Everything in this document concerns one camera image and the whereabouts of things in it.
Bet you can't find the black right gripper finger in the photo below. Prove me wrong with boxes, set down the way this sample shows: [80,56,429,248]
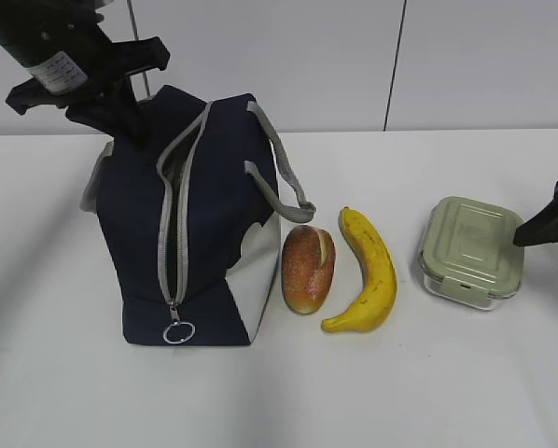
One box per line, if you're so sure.
[513,181,558,246]

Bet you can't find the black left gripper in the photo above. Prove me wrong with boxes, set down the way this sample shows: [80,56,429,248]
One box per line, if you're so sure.
[6,11,170,145]

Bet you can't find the green lid glass container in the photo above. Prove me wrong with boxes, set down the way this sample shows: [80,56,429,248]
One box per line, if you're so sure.
[417,196,524,312]

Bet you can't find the navy blue lunch bag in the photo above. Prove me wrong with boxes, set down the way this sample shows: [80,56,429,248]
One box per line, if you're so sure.
[80,86,315,346]

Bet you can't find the yellow banana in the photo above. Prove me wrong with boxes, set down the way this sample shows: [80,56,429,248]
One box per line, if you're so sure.
[321,207,398,333]

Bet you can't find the brown bread roll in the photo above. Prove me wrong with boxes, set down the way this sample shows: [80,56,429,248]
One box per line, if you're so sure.
[281,225,336,315]

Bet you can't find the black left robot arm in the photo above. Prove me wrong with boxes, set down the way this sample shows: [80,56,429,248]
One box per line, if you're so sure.
[0,0,171,144]

